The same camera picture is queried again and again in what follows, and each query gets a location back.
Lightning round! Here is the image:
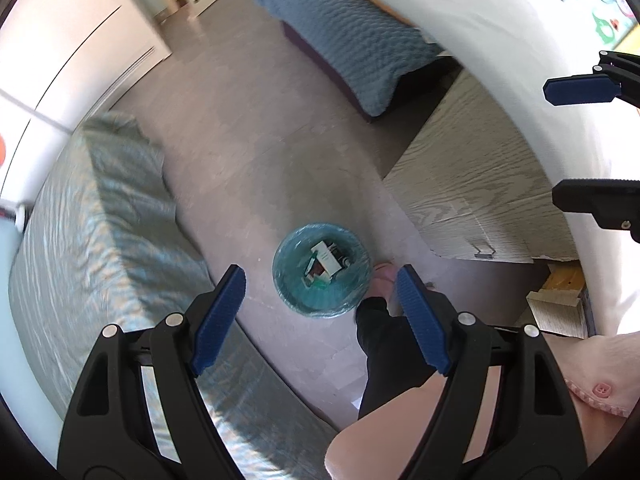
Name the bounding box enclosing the person's bare foot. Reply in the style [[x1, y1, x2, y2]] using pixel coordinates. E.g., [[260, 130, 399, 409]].
[[372, 261, 401, 318]]

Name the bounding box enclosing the white small carton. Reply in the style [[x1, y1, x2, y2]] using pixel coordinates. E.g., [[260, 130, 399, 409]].
[[312, 241, 345, 279]]

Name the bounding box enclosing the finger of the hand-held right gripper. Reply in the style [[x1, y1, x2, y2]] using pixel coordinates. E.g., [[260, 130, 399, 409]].
[[551, 177, 640, 246], [543, 50, 640, 108]]

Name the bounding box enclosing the white wardrobe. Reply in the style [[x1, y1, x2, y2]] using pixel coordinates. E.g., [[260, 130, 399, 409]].
[[0, 0, 173, 201]]

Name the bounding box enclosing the pink pajama top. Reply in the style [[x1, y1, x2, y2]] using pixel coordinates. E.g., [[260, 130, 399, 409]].
[[542, 330, 640, 461]]

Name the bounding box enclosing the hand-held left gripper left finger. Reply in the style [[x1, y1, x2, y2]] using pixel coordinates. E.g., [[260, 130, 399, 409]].
[[57, 263, 247, 480]]

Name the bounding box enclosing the blue quilted mattress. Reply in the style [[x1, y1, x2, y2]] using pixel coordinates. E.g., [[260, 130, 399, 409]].
[[254, 0, 451, 121]]

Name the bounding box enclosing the grey-green quilted mattress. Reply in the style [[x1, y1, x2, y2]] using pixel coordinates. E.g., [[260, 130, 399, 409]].
[[7, 112, 341, 480]]

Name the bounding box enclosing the blue round waste bin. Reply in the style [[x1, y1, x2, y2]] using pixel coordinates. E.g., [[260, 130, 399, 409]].
[[271, 222, 373, 318]]

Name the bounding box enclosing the bed with white sheet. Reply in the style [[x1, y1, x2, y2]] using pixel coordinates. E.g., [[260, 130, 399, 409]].
[[332, 0, 640, 336]]

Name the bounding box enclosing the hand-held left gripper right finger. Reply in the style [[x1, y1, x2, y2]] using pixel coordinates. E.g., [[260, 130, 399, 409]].
[[394, 263, 588, 480]]

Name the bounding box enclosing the person's leg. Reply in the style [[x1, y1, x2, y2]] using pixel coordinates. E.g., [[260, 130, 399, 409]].
[[325, 296, 501, 480]]

